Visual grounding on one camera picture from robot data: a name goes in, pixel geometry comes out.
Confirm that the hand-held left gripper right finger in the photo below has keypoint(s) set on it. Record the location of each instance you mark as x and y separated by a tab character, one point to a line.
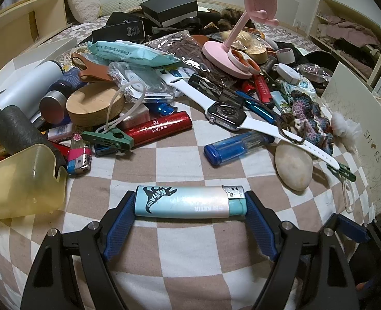
261	229

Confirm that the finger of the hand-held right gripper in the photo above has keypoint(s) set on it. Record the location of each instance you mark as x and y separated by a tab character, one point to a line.
353	227

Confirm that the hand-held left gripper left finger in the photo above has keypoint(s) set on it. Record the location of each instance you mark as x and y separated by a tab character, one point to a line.
117	229

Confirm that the pale teal lighter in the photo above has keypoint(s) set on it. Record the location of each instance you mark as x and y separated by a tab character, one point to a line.
177	201

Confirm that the white shoe box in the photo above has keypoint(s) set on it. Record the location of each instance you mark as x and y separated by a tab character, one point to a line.
348	103

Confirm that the green clothespin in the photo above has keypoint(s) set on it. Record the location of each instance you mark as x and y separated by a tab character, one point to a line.
342	171
112	139

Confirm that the beige smooth stone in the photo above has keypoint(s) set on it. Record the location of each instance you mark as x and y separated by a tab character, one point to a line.
293	168

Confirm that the pink white lighter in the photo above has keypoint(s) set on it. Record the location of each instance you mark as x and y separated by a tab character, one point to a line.
77	158

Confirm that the translucent blue lighter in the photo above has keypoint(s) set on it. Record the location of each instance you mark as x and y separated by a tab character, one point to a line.
235	148

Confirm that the checkered bed sheet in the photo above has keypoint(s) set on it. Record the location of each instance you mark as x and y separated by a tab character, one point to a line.
190	174

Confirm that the long red lighter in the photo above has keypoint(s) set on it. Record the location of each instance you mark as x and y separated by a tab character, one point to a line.
158	127

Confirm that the yellow translucent plastic holder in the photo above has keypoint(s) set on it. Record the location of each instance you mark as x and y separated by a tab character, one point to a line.
19	180

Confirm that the dark blue lighter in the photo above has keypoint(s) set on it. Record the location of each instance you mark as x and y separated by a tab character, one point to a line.
258	108

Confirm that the white smartwatch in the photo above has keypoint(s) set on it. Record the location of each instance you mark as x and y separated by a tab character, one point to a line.
224	113

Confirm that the metallic blue lighter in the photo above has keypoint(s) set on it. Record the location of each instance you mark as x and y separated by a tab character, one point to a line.
163	109

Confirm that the round cork block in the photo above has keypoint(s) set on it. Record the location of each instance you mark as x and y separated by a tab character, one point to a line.
90	103

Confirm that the dark blue bottle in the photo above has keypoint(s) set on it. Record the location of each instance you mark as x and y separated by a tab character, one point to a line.
53	106

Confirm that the black foam tube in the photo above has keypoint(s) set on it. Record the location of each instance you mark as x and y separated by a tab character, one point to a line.
19	126

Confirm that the clear earbuds case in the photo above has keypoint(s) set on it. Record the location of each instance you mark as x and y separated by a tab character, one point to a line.
135	80

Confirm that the black zebra lighter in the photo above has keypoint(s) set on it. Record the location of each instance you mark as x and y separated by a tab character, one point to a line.
209	87

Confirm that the clear bag with dark item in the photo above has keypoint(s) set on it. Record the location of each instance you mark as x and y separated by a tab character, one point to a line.
313	76

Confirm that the white round tape measure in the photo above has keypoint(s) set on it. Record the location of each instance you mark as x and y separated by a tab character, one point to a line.
289	72

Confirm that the silver thermos bottle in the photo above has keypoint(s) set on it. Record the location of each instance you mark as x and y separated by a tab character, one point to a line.
22	87

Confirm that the dark clothes pile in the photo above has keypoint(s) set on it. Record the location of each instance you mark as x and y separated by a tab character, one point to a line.
358	55

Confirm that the grey tape roll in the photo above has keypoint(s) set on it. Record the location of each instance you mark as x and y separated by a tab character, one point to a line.
284	56

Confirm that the round wooden box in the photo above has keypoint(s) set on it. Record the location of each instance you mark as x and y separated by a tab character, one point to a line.
256	55

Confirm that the teal wet wipes pack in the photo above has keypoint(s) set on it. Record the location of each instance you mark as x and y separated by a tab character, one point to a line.
129	53

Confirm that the clear bag with brown contents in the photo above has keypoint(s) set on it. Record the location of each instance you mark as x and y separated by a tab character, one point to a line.
184	48

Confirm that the black labelled box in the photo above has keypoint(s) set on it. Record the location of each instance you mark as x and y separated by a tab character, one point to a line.
116	32

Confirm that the pink clothes pile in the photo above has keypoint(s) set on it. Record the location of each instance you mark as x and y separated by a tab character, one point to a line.
348	30

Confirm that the black pouch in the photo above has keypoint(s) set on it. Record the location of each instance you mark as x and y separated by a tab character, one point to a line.
121	17

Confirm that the brown fur item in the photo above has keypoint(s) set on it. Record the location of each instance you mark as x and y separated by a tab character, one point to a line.
232	17

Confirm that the wooden bedside shelf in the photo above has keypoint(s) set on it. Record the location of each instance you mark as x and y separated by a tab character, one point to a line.
12	38

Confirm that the green bolster pillow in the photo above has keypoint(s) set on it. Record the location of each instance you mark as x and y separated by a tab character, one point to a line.
119	5

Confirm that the black gift box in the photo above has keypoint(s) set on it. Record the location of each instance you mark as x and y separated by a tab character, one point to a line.
167	9

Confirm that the white fluffy pillow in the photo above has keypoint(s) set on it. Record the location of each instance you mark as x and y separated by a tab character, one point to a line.
82	3

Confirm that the pink bunny phone stand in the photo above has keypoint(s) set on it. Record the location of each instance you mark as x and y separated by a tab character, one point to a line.
261	0

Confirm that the white wall socket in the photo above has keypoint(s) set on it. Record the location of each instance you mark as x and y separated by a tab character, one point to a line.
298	24

